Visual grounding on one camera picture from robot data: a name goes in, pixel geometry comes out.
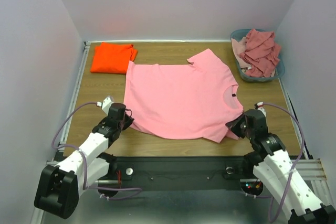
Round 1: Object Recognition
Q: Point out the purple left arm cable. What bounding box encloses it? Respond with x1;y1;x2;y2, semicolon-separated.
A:
50;102;143;200

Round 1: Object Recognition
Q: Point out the dusty rose t shirt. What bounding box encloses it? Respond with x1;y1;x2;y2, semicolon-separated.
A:
239;29;281;78

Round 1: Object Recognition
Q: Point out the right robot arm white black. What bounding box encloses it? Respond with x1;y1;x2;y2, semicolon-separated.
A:
226;105;335;223

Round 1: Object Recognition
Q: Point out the folded orange t shirt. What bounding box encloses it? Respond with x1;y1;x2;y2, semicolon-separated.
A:
90;42;138;74

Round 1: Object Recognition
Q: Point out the pale pink garment in basket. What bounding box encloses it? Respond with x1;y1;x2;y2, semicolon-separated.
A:
231;37;250;69

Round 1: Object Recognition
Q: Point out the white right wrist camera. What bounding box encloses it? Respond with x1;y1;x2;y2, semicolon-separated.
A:
255;102;266;116

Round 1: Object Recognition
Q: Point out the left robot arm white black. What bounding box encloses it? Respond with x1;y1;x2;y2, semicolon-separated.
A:
34;100;134;219

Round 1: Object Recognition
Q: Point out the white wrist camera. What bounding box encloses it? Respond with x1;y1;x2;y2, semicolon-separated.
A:
255;102;266;116
96;96;114;115

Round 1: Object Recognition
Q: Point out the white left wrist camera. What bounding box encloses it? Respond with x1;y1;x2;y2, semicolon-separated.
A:
96;96;114;115

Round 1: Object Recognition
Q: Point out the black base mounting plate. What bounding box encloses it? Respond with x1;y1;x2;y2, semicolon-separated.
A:
98;156;264;196

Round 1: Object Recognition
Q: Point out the light pink t shirt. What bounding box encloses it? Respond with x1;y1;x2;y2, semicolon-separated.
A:
124;49;243;143

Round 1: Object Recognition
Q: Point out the blue plastic laundry basket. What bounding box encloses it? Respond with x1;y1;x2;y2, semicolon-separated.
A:
230;28;285;83

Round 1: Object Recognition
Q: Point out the left aluminium frame rail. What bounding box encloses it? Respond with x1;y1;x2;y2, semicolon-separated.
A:
58;41;91;146

